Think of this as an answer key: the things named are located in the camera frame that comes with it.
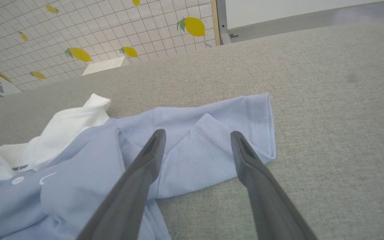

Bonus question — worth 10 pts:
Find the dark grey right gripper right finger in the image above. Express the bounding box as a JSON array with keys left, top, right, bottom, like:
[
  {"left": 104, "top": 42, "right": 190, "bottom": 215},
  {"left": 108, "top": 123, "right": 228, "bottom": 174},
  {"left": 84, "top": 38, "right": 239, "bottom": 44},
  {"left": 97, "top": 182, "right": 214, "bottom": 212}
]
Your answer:
[{"left": 230, "top": 131, "right": 317, "bottom": 240}]

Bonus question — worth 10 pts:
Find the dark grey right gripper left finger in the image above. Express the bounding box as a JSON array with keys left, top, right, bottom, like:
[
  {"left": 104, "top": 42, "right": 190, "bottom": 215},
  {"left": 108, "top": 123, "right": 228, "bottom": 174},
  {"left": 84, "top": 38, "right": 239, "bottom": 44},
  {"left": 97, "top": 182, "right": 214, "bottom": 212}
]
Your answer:
[{"left": 76, "top": 129, "right": 166, "bottom": 240}]

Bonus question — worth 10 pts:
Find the light blue polo shirt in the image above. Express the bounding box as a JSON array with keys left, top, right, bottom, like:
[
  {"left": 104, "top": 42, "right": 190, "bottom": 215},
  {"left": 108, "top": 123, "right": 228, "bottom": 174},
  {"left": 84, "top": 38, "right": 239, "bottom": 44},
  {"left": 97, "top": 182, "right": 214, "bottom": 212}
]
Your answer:
[{"left": 0, "top": 93, "right": 276, "bottom": 240}]

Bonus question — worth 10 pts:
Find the white box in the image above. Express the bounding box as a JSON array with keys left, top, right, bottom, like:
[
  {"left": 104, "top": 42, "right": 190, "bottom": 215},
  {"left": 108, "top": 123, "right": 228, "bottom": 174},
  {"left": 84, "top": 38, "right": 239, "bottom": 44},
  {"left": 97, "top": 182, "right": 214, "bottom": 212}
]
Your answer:
[{"left": 82, "top": 56, "right": 131, "bottom": 76}]

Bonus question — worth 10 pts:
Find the lemon print partition panel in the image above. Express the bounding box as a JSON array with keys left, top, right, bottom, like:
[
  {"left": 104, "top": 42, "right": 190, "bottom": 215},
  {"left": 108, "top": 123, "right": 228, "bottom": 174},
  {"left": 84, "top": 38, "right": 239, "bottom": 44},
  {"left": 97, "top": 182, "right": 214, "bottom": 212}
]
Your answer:
[{"left": 0, "top": 0, "right": 220, "bottom": 92}]

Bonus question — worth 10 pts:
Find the grey metal partition leg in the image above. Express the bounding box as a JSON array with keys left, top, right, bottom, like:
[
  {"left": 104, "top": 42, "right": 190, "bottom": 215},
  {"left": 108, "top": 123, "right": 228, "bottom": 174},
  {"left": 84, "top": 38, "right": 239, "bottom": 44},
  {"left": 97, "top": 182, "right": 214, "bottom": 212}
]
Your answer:
[{"left": 216, "top": 0, "right": 239, "bottom": 45}]

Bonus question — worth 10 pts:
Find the white partition board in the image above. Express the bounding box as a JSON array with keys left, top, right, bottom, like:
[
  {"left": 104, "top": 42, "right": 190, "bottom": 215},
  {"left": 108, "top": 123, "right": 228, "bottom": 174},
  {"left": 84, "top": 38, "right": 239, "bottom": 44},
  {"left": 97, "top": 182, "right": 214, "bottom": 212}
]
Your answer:
[{"left": 225, "top": 0, "right": 384, "bottom": 30}]

